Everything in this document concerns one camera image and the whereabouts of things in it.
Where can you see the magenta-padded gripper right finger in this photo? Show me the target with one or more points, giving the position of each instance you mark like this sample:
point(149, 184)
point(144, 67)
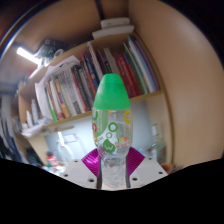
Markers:
point(150, 170)

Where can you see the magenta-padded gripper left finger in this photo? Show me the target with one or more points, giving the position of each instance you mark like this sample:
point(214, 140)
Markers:
point(75, 172)

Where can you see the green-capped clear drink bottle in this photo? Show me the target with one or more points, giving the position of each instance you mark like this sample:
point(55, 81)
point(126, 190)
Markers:
point(111, 133)

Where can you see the red and white canister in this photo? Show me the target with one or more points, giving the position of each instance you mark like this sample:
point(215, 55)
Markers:
point(51, 159)

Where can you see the hanging clothes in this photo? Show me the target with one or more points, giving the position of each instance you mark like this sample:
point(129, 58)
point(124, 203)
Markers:
point(6, 140)

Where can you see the wooden shelf unit with books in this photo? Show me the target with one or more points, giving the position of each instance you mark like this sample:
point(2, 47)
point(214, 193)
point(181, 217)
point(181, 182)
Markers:
point(73, 86)

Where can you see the ceiling tube light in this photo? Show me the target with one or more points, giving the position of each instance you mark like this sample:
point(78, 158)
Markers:
point(28, 55)

